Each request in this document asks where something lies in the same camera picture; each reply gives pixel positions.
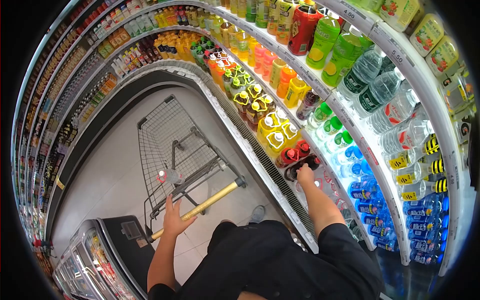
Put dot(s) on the person's right fingers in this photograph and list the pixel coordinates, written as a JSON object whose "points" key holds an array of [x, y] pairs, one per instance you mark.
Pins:
{"points": [[303, 169]]}

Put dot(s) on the dark soda bottle red cap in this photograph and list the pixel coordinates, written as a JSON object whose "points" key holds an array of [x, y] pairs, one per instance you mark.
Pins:
{"points": [[291, 173]]}

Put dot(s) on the person's body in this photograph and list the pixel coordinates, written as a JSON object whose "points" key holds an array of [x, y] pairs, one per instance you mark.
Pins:
{"points": [[281, 270]]}

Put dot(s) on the glass top chest freezer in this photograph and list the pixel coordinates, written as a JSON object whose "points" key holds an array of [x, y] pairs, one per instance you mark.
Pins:
{"points": [[108, 258]]}

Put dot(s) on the clear water bottle red label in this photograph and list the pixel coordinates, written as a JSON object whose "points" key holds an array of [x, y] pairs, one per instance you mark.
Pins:
{"points": [[173, 176]]}

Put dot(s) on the person's left thumb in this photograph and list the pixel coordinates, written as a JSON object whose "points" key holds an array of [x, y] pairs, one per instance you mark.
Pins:
{"points": [[190, 221]]}

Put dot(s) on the full shop shelf of drinks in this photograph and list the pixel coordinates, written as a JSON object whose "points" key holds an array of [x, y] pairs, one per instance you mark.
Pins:
{"points": [[348, 48]]}

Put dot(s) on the person's legs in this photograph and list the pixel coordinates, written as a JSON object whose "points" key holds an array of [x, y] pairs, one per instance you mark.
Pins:
{"points": [[257, 214]]}

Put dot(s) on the person's left fingers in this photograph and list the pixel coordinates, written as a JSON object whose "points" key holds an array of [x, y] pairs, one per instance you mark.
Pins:
{"points": [[169, 206]]}

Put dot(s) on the person's left hand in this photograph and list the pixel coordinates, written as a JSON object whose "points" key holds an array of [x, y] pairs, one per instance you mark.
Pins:
{"points": [[173, 223]]}

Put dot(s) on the full shop shelf of packets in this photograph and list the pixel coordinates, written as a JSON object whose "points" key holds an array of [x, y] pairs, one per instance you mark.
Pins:
{"points": [[56, 75]]}

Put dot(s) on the person's right hand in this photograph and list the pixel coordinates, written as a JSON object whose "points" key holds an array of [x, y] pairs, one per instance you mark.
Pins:
{"points": [[305, 176]]}

